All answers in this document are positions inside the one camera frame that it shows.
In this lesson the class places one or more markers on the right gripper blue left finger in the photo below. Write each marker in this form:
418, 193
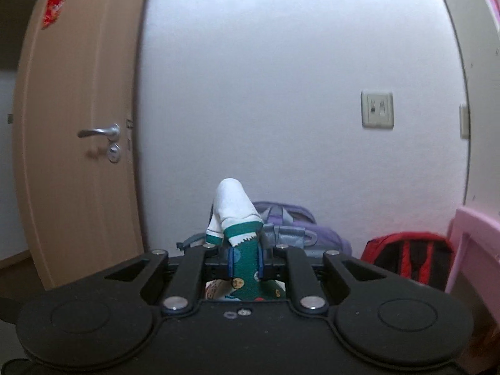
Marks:
229, 253

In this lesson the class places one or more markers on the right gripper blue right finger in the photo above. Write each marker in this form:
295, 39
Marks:
261, 269

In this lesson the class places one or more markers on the green white patterned sock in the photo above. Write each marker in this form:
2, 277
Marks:
236, 223

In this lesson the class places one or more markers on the purple grey backpack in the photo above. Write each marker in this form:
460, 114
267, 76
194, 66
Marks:
296, 226

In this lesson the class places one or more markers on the red black backpack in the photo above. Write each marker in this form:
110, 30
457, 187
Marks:
424, 257

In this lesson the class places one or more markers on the beige wooden door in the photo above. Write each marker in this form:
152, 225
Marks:
73, 136

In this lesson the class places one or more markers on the red door sticker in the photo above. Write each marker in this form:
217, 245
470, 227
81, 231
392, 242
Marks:
52, 11

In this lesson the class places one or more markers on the white shelf unit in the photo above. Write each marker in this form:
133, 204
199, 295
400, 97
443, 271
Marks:
477, 32

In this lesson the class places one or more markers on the beige wall socket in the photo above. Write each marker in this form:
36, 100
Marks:
377, 110

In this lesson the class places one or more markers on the beige wall switch plate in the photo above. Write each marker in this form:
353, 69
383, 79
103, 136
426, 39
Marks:
464, 119

